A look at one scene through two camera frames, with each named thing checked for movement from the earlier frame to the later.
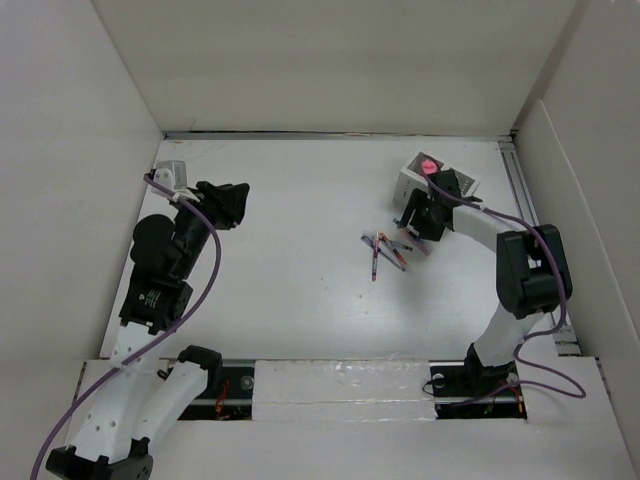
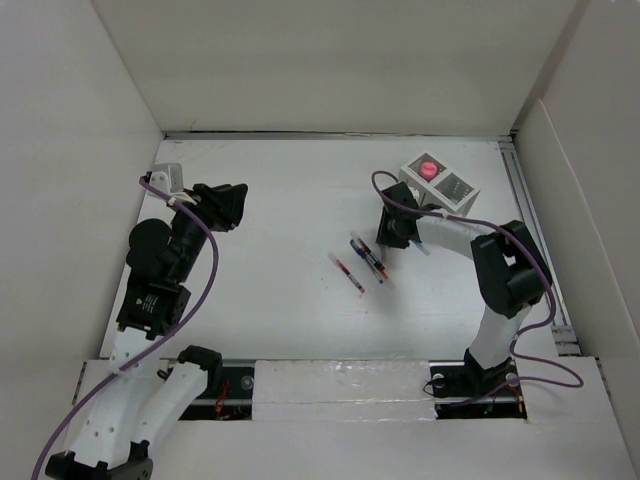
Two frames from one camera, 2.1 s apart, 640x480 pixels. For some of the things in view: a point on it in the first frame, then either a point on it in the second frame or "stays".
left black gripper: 224,203 stays
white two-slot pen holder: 414,176 stays
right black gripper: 417,201 to 385,237
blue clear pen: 391,258 to 367,261
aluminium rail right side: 566,336 stays
